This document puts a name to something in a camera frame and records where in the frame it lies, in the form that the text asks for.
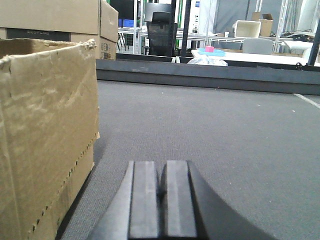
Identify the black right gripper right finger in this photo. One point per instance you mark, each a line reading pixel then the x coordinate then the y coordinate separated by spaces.
pixel 192 210

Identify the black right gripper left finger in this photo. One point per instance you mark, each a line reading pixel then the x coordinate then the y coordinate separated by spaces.
pixel 133 213

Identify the clear plastic bag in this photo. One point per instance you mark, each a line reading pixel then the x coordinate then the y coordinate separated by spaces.
pixel 207 61

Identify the light blue tray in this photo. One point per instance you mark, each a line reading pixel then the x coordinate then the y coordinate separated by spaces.
pixel 215 53

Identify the pink small cube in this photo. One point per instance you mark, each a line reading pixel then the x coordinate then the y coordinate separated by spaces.
pixel 209 49

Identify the lower printed cardboard box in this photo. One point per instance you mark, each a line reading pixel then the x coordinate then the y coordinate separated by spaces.
pixel 19 41

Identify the grey chair back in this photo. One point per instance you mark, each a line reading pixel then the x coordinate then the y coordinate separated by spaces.
pixel 259 46

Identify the black mesh office chair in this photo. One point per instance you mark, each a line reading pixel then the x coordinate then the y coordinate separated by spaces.
pixel 158 34

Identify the white plastic bin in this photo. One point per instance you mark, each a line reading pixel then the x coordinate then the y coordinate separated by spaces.
pixel 247 29

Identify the small brown cardboard box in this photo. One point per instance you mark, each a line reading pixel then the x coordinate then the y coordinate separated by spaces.
pixel 266 20

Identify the large stacked cardboard box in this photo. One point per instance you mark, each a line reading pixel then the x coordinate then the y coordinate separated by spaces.
pixel 88 17

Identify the dark table edge rail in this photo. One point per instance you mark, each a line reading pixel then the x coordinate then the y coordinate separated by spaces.
pixel 236 75

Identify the black vertical post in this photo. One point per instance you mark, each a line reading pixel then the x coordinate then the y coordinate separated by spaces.
pixel 186 28

